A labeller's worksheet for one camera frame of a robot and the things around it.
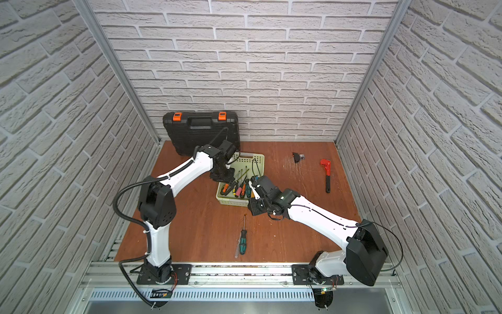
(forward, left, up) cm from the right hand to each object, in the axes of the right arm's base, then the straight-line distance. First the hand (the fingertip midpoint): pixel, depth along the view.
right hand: (254, 205), depth 80 cm
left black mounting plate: (-22, +30, -11) cm, 39 cm away
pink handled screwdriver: (+12, +7, -8) cm, 17 cm away
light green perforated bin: (+30, +2, -9) cm, 32 cm away
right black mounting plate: (-25, -17, -12) cm, 32 cm away
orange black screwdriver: (+13, +14, -6) cm, 20 cm away
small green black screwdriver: (-10, +6, -10) cm, 15 cm away
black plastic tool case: (+36, +30, +12) cm, 49 cm away
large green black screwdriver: (+13, +3, -8) cm, 16 cm away
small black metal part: (+33, -26, -10) cm, 44 cm away
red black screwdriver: (+14, +5, -9) cm, 17 cm away
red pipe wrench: (+27, -42, -11) cm, 51 cm away
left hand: (+15, +10, -1) cm, 18 cm away
